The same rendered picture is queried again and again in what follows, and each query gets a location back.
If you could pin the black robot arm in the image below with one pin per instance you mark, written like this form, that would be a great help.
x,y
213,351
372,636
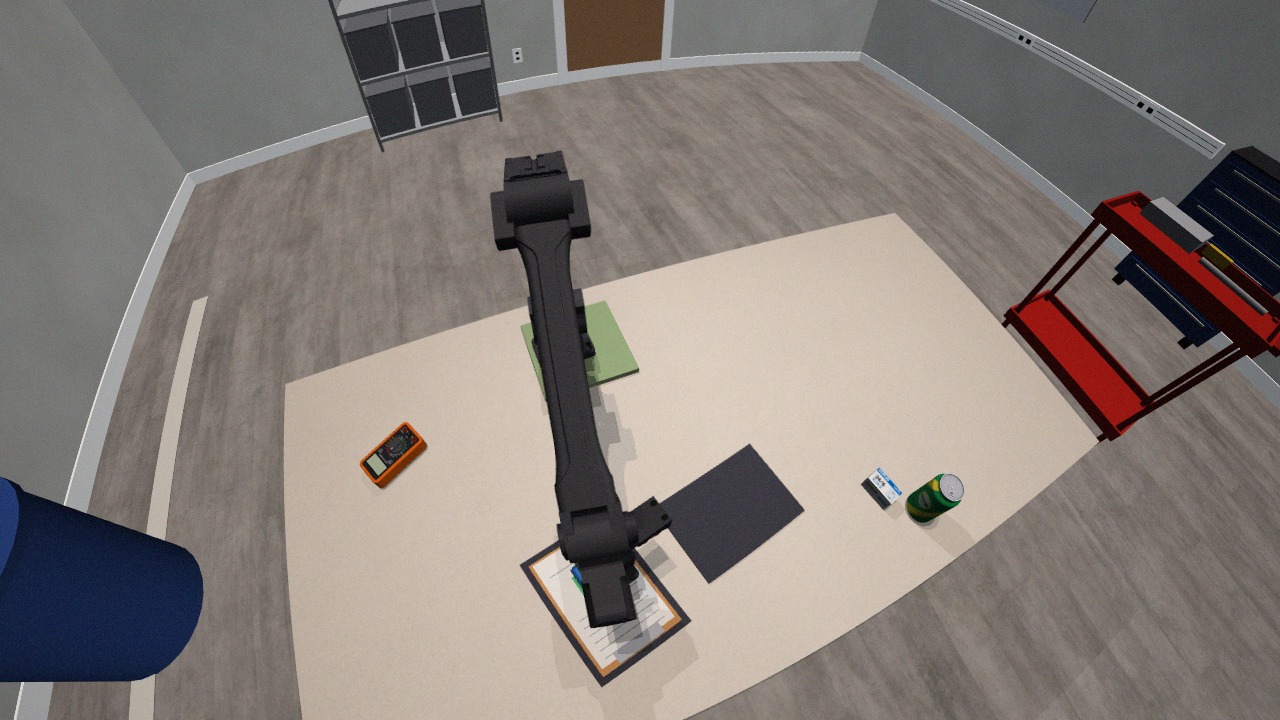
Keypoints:
x,y
583,480

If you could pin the green and yellow drink can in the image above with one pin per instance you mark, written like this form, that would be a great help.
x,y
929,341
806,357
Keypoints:
x,y
936,497

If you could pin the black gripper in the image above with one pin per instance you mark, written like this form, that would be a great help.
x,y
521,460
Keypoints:
x,y
632,572

